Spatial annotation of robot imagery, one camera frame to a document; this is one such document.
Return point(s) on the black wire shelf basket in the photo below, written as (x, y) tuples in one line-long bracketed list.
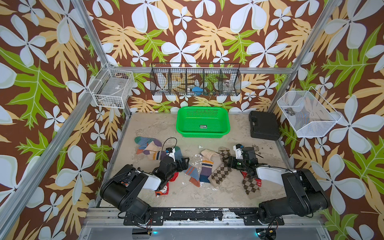
[(194, 79)]

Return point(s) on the white mesh basket right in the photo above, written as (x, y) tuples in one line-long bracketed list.
[(308, 113)]

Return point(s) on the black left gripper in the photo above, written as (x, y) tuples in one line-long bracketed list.
[(185, 165)]

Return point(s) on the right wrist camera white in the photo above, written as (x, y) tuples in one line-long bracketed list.
[(238, 148)]

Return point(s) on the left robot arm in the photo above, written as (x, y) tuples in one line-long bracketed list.
[(122, 189)]

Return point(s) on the green plastic basket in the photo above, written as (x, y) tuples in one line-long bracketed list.
[(189, 120)]

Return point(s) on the red christmas sock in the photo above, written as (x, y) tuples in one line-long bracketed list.
[(165, 189), (249, 181)]

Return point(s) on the cream purple striped sock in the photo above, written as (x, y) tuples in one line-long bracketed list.
[(155, 155), (153, 146)]

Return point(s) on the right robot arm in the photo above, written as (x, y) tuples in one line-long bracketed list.
[(304, 195)]

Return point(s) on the brown argyle sock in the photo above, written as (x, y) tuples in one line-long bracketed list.
[(220, 174), (252, 193)]

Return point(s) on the blue green orange sock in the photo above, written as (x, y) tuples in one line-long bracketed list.
[(187, 168), (143, 142)]

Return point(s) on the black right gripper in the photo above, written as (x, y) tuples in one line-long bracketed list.
[(231, 161)]

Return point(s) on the white wire basket left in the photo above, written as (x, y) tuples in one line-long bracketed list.
[(111, 87)]

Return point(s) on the black plastic tool case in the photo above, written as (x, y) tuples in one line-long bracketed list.
[(264, 126)]

